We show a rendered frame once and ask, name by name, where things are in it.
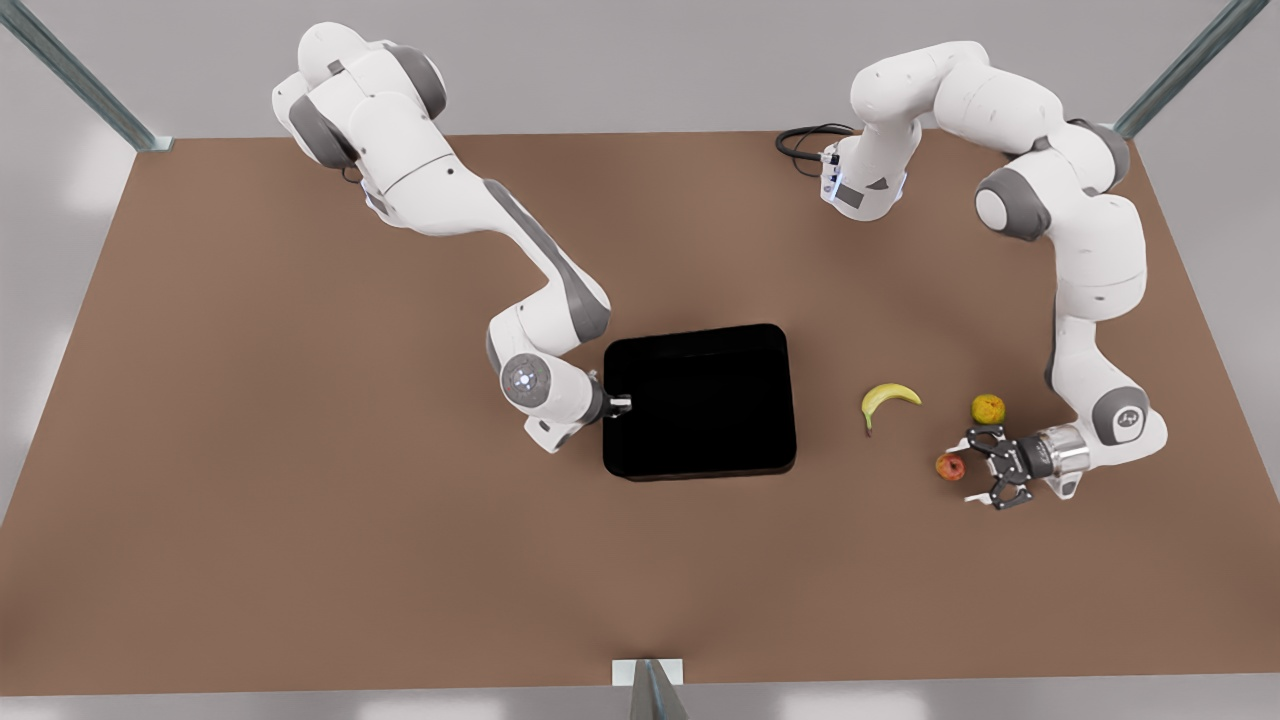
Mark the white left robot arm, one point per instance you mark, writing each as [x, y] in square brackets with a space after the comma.
[1090, 240]

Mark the black storage box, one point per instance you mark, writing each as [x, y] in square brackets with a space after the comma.
[700, 400]

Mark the red apple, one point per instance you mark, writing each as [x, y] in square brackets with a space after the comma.
[949, 467]

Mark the yellow-green pear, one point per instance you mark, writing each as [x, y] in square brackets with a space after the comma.
[988, 409]

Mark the silver frame post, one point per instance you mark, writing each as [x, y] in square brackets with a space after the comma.
[1185, 70]
[80, 75]
[650, 690]

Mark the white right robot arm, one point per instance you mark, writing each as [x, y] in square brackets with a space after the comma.
[430, 180]

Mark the yellow banana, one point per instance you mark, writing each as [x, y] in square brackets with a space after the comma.
[884, 396]

